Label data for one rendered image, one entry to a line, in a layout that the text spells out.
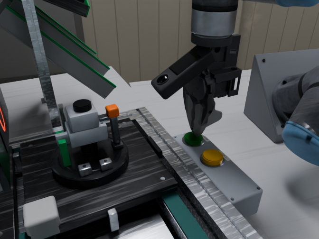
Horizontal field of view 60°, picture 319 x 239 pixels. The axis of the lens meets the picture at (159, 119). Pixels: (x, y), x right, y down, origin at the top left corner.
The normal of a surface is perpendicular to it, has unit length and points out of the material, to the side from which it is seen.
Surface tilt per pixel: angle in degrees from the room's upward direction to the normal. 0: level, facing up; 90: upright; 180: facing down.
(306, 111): 56
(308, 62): 45
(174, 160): 0
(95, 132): 90
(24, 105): 0
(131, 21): 90
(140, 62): 90
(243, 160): 0
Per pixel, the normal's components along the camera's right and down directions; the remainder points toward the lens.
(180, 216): 0.00, -0.85
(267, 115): -0.97, 0.14
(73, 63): 0.27, 0.51
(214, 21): -0.04, 0.53
